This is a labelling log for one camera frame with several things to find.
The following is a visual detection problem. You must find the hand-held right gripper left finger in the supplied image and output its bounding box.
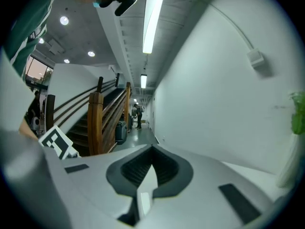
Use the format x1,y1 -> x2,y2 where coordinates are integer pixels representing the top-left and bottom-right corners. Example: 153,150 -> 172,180
44,144 -> 153,229

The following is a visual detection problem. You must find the window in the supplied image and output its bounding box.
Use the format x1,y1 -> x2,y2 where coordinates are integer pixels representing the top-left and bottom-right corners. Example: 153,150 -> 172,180
25,56 -> 54,90

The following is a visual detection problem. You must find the black floor machine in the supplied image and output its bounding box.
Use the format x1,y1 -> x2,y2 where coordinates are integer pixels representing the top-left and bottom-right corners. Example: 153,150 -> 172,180
115,120 -> 128,145

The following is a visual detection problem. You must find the white round robot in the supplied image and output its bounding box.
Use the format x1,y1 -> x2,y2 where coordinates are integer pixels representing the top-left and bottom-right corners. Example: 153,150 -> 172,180
30,117 -> 40,131

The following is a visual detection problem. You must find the white wall conduit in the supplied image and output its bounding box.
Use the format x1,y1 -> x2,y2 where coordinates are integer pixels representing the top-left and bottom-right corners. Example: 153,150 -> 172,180
209,3 -> 254,51

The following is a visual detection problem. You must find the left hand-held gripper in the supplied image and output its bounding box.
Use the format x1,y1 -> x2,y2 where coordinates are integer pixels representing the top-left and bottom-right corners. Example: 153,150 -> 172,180
38,125 -> 79,161

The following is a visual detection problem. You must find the long ceiling light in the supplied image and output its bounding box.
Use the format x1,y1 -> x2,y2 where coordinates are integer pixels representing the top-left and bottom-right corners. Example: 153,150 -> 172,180
142,0 -> 167,54

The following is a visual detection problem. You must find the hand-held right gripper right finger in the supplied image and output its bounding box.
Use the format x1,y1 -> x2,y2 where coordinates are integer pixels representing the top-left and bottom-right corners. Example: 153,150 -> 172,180
142,144 -> 279,229

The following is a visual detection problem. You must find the white ribbed vase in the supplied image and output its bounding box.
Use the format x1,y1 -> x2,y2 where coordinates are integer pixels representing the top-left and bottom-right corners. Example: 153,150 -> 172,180
276,134 -> 302,188

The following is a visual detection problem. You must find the person's left forearm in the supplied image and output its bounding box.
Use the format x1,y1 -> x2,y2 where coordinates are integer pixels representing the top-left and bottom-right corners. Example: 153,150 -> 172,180
19,118 -> 40,142

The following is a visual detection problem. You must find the black head-worn camera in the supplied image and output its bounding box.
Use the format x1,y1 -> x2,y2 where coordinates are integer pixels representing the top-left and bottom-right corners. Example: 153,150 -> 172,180
99,0 -> 140,17

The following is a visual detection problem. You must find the person's green shirt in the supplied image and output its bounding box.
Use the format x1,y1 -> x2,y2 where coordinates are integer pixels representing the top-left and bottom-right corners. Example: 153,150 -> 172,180
4,0 -> 60,78

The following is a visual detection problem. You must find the white wall switch box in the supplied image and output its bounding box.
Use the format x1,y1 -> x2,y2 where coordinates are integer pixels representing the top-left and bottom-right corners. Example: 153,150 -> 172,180
246,48 -> 264,68

